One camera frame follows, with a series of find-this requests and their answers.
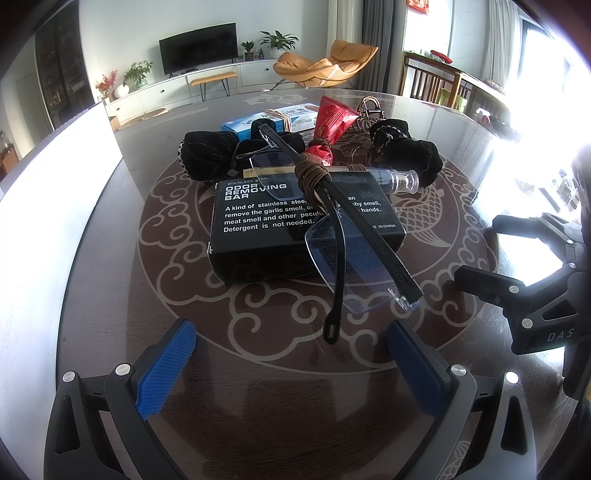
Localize white television cabinet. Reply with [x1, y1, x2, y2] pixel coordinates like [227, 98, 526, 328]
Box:
[104, 58, 324, 129]

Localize red flowers in white vase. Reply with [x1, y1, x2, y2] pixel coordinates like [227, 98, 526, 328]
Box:
[95, 70, 130, 100]

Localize white storage box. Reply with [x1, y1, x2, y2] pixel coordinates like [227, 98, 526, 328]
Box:
[0, 102, 124, 444]

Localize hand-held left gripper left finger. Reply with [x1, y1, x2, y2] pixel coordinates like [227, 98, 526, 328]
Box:
[44, 318, 199, 480]

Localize dark display cabinet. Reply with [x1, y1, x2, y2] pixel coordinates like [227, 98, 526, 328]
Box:
[34, 9, 95, 131]

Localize brown cord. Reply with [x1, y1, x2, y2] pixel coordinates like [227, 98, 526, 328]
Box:
[294, 156, 370, 205]

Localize orange lounge chair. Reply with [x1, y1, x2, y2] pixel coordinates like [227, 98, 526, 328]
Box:
[272, 39, 379, 89]

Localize clear small bottle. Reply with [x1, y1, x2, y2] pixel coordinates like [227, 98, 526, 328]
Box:
[330, 167, 421, 193]

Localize wooden dining table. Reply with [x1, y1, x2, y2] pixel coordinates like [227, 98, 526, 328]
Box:
[462, 74, 525, 139]

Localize black printed cardboard box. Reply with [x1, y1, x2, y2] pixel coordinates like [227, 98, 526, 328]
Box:
[207, 174, 407, 283]

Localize black frame eyeglasses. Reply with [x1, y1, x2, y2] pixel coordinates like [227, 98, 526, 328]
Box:
[235, 121, 423, 344]

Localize large green potted plant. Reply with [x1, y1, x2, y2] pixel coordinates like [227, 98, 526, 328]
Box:
[259, 30, 299, 60]

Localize wooden dining chair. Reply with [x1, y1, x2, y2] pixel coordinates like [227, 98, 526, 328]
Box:
[399, 51, 476, 114]

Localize blue and white box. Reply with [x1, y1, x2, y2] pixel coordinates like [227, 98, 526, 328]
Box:
[221, 105, 320, 143]

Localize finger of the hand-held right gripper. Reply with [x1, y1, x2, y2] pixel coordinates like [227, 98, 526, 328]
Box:
[454, 264, 578, 329]
[492, 212, 580, 252]

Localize black fabric scrunchie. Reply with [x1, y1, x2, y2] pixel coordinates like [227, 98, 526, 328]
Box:
[369, 117, 444, 188]

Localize grey curtain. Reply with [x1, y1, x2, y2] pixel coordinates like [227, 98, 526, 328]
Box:
[365, 0, 407, 95]

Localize red snack packet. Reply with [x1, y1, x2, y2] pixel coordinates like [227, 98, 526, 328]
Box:
[302, 96, 361, 167]

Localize black television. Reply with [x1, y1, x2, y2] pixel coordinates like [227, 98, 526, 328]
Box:
[158, 22, 239, 77]

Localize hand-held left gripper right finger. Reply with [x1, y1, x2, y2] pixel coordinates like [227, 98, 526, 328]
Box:
[387, 319, 539, 480]

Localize wooden bench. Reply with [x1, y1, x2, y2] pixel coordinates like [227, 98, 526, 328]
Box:
[189, 70, 239, 102]

